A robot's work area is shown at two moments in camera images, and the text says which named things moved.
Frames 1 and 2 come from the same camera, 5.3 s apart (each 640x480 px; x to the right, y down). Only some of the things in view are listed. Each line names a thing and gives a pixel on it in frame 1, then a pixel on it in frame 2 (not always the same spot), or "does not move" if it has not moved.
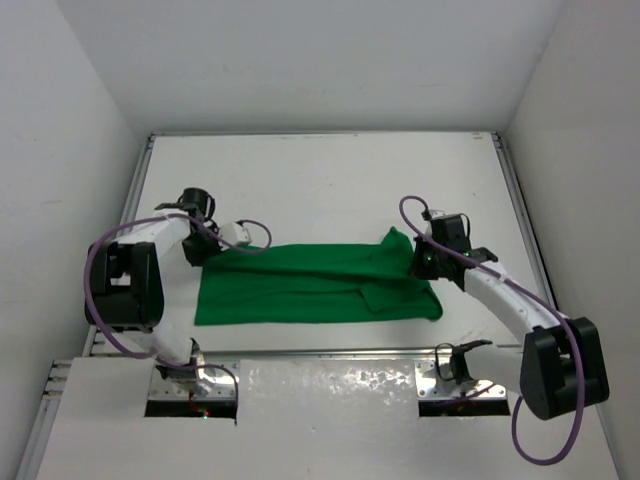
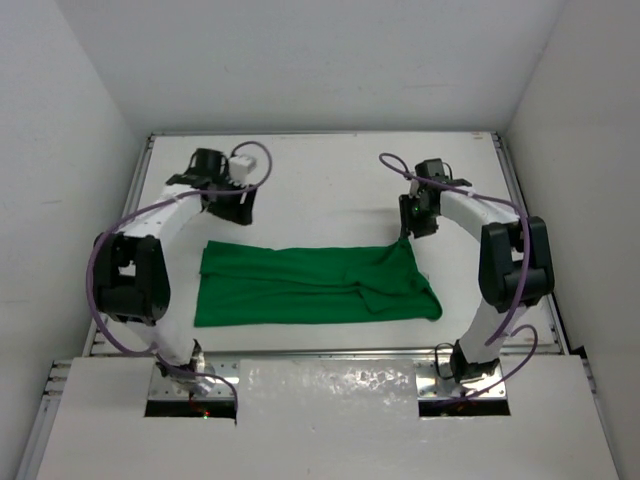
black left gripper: x=198 y=251 -> x=235 y=203
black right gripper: x=418 y=270 -> x=410 y=226
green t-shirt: x=316 y=284 does not move
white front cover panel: x=300 y=419 does not move
